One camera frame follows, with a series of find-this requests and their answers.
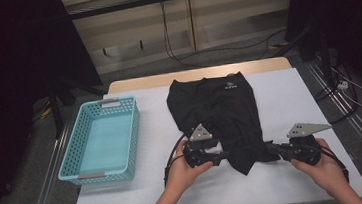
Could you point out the black curtain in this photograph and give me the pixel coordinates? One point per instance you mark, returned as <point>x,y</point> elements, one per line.
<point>354,15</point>
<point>6,82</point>

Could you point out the light blue plastic basket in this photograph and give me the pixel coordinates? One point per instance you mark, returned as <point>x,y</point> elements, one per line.
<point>106,142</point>

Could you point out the beige cabinet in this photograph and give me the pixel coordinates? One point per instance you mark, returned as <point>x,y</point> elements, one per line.
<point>236,6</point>

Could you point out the wooden table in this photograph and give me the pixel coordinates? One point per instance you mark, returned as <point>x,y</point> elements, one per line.
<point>140,83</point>

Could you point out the black shorts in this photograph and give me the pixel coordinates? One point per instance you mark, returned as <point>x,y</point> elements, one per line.
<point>220,111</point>

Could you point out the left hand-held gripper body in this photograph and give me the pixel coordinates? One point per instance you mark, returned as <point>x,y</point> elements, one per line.
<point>200,134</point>

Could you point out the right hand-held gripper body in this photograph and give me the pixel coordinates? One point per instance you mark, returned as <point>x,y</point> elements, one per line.
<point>302,128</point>

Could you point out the yellow floor tape strip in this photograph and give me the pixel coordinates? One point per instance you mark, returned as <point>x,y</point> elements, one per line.
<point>46,113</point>

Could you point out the person's left hand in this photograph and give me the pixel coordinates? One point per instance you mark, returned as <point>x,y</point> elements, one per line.
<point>179,175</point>

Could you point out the person's right hand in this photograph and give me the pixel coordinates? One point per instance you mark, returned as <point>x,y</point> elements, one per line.
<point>328,175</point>

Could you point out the black stand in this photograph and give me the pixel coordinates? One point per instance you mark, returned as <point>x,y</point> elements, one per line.
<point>57,117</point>
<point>325,54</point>

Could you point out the white power plug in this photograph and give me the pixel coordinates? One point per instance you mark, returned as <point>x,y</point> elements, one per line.
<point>342,85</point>

